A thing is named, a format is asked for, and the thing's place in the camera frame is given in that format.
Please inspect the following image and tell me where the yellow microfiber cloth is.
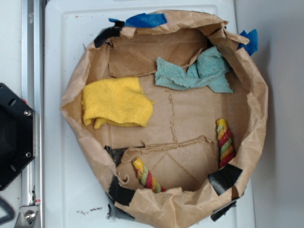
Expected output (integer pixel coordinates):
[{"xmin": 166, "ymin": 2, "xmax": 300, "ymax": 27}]
[{"xmin": 82, "ymin": 77, "xmax": 154, "ymax": 129}]

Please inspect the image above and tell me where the blue tape piece right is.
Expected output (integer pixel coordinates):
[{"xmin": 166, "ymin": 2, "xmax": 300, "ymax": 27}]
[{"xmin": 238, "ymin": 29, "xmax": 258, "ymax": 56}]

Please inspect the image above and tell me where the white tray board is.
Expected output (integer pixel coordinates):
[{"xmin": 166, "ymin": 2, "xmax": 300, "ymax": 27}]
[{"xmin": 44, "ymin": 0, "xmax": 256, "ymax": 228}]

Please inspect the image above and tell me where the blue tape piece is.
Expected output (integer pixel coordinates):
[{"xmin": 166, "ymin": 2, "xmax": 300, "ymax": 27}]
[
  {"xmin": 109, "ymin": 13, "xmax": 167, "ymax": 28},
  {"xmin": 238, "ymin": 29, "xmax": 258, "ymax": 56}
]

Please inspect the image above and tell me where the brown paper bag basin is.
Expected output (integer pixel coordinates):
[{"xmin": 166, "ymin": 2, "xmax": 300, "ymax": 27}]
[{"xmin": 61, "ymin": 10, "xmax": 268, "ymax": 228}]

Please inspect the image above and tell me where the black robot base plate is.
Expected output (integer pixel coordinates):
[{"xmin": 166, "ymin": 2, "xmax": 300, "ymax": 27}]
[{"xmin": 0, "ymin": 83, "xmax": 34, "ymax": 191}]

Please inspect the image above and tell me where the aluminium extrusion rail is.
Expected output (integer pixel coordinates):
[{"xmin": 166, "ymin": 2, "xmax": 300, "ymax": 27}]
[{"xmin": 21, "ymin": 0, "xmax": 47, "ymax": 228}]

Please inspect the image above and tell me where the metal corner bracket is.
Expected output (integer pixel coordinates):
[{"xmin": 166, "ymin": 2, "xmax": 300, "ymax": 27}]
[{"xmin": 14, "ymin": 205, "xmax": 39, "ymax": 228}]

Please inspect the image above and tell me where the black tape top left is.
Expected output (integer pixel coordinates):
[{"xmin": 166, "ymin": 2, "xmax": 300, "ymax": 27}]
[{"xmin": 94, "ymin": 20, "xmax": 125, "ymax": 48}]

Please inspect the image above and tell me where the multicolored twisted rope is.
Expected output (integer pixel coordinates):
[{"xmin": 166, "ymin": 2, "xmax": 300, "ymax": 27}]
[{"xmin": 132, "ymin": 118, "xmax": 236, "ymax": 194}]

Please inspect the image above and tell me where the teal terry cloth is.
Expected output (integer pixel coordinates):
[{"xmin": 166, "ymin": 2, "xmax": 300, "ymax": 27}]
[{"xmin": 155, "ymin": 47, "xmax": 234, "ymax": 94}]

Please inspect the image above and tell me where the blue tape piece top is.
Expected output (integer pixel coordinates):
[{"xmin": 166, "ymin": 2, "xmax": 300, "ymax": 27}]
[{"xmin": 109, "ymin": 13, "xmax": 167, "ymax": 28}]

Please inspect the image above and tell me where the black tape bottom right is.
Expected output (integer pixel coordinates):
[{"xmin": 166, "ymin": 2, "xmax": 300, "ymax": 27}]
[{"xmin": 210, "ymin": 200, "xmax": 237, "ymax": 222}]

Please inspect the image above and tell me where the black tape inner right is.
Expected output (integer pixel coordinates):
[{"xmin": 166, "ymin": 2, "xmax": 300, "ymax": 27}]
[{"xmin": 208, "ymin": 164, "xmax": 243, "ymax": 196}]

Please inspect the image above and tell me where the black tape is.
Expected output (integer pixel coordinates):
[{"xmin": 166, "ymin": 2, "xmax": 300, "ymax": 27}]
[
  {"xmin": 208, "ymin": 164, "xmax": 243, "ymax": 196},
  {"xmin": 108, "ymin": 176, "xmax": 135, "ymax": 206},
  {"xmin": 210, "ymin": 200, "xmax": 237, "ymax": 222},
  {"xmin": 94, "ymin": 20, "xmax": 125, "ymax": 48}
]

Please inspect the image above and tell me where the black tape bottom left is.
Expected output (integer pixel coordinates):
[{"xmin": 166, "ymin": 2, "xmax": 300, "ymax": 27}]
[{"xmin": 108, "ymin": 176, "xmax": 135, "ymax": 206}]

